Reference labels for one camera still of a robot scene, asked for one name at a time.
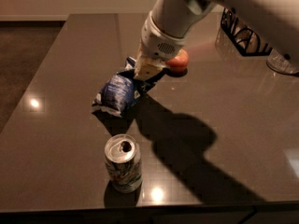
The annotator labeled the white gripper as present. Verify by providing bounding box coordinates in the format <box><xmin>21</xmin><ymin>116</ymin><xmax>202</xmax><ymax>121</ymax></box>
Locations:
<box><xmin>134</xmin><ymin>10</ymin><xmax>187</xmax><ymax>81</ymax></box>

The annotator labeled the blue chip bag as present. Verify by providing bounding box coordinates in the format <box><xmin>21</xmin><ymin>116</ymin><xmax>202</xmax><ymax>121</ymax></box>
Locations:
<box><xmin>92</xmin><ymin>57</ymin><xmax>166</xmax><ymax>118</ymax></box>

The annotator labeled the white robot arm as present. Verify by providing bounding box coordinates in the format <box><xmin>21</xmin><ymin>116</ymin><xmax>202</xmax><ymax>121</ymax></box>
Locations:
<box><xmin>135</xmin><ymin>0</ymin><xmax>299</xmax><ymax>80</ymax></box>

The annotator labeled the green 7up can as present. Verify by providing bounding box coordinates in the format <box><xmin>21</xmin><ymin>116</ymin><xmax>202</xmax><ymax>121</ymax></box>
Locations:
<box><xmin>105</xmin><ymin>134</ymin><xmax>142</xmax><ymax>193</ymax></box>

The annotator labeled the red apple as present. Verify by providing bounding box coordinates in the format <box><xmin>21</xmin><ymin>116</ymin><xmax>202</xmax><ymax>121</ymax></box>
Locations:
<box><xmin>165</xmin><ymin>49</ymin><xmax>189</xmax><ymax>74</ymax></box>

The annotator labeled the black wire basket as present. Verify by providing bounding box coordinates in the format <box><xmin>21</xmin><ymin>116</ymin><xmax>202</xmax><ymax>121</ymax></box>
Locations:
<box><xmin>221</xmin><ymin>8</ymin><xmax>272</xmax><ymax>57</ymax></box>

